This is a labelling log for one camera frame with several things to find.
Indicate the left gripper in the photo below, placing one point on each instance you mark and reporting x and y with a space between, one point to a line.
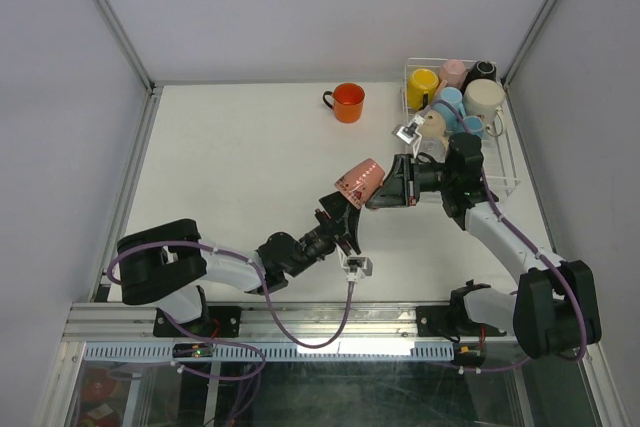
336 205

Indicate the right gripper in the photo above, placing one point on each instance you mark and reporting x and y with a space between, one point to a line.
401 187

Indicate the pink patterned mug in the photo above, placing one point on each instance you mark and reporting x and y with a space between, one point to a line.
360 182

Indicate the clear plastic cup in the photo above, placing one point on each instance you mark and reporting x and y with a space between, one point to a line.
435 147

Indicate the beige mug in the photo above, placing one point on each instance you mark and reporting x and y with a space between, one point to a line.
434 125

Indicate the blue mug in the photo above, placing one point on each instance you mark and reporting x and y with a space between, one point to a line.
473 125

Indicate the orange mug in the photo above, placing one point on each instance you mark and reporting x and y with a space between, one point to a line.
346 102

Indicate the white light-blue mug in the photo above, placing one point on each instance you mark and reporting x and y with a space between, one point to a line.
449 104

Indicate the yellow mug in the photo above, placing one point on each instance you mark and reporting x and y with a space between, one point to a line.
422 84

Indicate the green inside mug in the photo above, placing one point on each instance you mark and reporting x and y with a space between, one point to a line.
485 98

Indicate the black mug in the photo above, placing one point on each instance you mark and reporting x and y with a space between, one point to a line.
480 70

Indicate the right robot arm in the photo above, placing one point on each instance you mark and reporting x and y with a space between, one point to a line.
554 311

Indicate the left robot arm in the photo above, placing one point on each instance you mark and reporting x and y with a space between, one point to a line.
164 266

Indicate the clear dish rack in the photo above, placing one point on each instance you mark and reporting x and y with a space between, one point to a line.
499 166

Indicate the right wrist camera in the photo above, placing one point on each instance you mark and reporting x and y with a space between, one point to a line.
409 133

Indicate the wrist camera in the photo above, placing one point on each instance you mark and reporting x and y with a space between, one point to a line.
409 133
355 267

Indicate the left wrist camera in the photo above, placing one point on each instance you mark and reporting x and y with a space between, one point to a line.
355 267

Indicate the white cable duct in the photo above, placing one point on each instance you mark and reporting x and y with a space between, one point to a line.
350 349

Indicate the aluminium mounting rail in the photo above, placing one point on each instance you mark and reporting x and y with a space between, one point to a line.
253 322

